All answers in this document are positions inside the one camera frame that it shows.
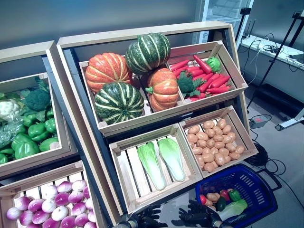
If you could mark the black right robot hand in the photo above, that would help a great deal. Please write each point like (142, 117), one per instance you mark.
(197, 216)

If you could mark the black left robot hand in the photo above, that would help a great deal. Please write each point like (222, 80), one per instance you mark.
(148, 217)

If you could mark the green white napa cabbage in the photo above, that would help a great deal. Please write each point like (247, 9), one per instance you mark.
(172, 159)
(234, 209)
(152, 166)

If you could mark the blue plastic shopping basket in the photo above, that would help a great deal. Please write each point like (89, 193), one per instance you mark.
(259, 197)

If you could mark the red tomato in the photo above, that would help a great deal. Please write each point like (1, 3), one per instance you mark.
(203, 199)

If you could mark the dark green avocado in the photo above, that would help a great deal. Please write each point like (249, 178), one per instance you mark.
(221, 203)

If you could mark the red bell pepper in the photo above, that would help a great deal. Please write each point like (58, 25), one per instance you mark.
(224, 194)

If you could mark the green bell pepper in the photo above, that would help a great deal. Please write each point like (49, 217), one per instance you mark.
(47, 143)
(38, 131)
(29, 120)
(26, 149)
(234, 195)
(51, 126)

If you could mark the wooden slat crate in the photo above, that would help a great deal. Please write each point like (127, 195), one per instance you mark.
(120, 171)
(133, 120)
(242, 133)
(232, 64)
(42, 177)
(35, 164)

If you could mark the purple white turnip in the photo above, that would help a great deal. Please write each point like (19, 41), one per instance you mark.
(13, 213)
(36, 205)
(79, 185)
(62, 199)
(64, 187)
(59, 213)

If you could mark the green striped pumpkin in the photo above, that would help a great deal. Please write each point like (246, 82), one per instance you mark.
(147, 52)
(118, 102)

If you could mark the red carrot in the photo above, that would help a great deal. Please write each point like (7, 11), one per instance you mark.
(218, 89)
(209, 83)
(220, 82)
(202, 63)
(179, 65)

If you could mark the orange pumpkin with green stem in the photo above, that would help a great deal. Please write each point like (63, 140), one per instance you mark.
(164, 88)

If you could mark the white desk leg with caster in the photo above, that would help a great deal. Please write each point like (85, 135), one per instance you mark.
(293, 121)

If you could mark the small green cabbage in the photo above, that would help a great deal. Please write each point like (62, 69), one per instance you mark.
(213, 64)

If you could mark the large orange pumpkin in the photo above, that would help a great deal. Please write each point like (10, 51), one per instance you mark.
(107, 69)

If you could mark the bagged leafy greens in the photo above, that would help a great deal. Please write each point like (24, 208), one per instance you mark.
(9, 133)

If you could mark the white desk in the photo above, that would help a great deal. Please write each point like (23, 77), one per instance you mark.
(273, 69)

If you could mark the green leafy vegetable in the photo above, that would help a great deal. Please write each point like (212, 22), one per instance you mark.
(42, 83)

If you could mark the black tripod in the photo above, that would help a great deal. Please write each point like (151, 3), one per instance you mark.
(275, 59)

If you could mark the white cauliflower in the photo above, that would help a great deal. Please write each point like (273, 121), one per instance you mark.
(9, 109)

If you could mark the wooden display stand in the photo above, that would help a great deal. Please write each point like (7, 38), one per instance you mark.
(23, 51)
(142, 34)

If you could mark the small black stand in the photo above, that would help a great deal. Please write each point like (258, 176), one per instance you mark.
(245, 10)

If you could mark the grey power strip red switch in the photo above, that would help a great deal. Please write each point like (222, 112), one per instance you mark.
(259, 121)

